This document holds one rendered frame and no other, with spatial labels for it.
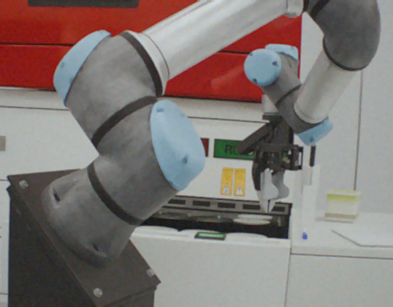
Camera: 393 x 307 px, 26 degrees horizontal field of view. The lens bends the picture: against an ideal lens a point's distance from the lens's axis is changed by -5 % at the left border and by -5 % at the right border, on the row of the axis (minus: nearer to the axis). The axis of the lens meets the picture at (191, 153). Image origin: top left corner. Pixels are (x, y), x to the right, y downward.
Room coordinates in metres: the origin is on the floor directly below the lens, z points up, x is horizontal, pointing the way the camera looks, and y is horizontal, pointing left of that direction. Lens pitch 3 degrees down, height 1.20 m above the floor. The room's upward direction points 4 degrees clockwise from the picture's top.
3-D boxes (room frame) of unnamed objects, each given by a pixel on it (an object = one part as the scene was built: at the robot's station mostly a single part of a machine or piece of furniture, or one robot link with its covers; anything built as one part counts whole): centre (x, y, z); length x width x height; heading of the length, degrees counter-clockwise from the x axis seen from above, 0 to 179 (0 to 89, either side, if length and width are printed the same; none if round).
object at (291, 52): (1.88, -0.18, 1.29); 0.09 x 0.08 x 0.11; 158
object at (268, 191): (1.87, -0.17, 1.03); 0.06 x 0.03 x 0.09; 39
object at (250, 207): (2.18, -0.03, 0.96); 0.44 x 0.01 x 0.02; 84
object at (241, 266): (1.61, 0.08, 0.89); 0.55 x 0.09 x 0.14; 84
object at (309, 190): (1.83, -0.26, 1.03); 0.06 x 0.04 x 0.13; 174
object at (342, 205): (1.93, -0.35, 1.00); 0.07 x 0.07 x 0.07; 72
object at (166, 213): (2.18, -0.03, 0.89); 0.44 x 0.02 x 0.10; 84
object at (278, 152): (1.87, -0.19, 1.13); 0.09 x 0.08 x 0.12; 39
